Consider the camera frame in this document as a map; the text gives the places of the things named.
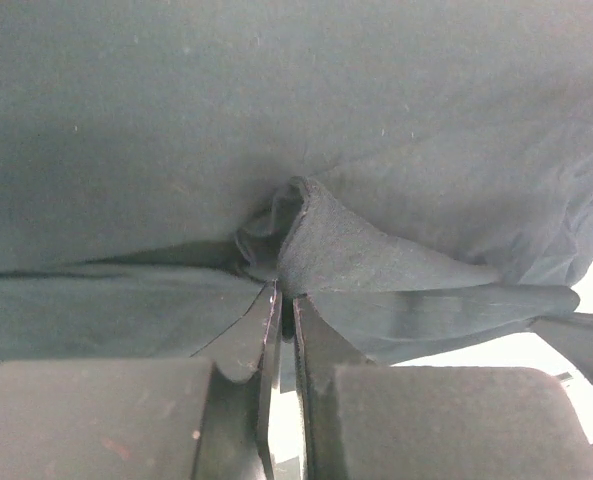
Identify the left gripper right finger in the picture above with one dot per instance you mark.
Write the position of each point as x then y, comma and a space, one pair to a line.
363, 420

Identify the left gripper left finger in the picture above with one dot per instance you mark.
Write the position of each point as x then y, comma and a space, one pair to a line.
199, 417

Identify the black t shirt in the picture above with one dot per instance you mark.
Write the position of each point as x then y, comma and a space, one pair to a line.
422, 170

